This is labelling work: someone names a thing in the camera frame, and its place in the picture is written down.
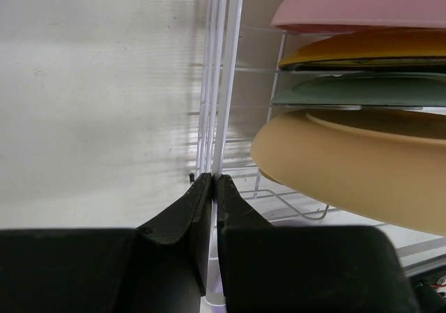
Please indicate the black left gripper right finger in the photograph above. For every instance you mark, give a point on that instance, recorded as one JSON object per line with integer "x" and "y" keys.
{"x": 265, "y": 268}

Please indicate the yellow patterned dark plate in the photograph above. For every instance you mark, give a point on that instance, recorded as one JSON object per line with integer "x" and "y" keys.
{"x": 383, "y": 49}

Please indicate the pale yellow plate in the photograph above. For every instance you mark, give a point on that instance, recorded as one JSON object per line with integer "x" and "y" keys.
{"x": 385, "y": 165}

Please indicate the pink plate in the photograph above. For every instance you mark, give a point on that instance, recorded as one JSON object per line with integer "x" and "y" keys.
{"x": 337, "y": 16}

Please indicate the white wire dish rack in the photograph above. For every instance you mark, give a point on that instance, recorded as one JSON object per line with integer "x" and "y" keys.
{"x": 240, "y": 78}

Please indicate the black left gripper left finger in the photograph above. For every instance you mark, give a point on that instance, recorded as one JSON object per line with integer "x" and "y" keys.
{"x": 159, "y": 266}

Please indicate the blue patterned dark plate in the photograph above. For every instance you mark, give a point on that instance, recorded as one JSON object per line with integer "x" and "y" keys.
{"x": 388, "y": 89}

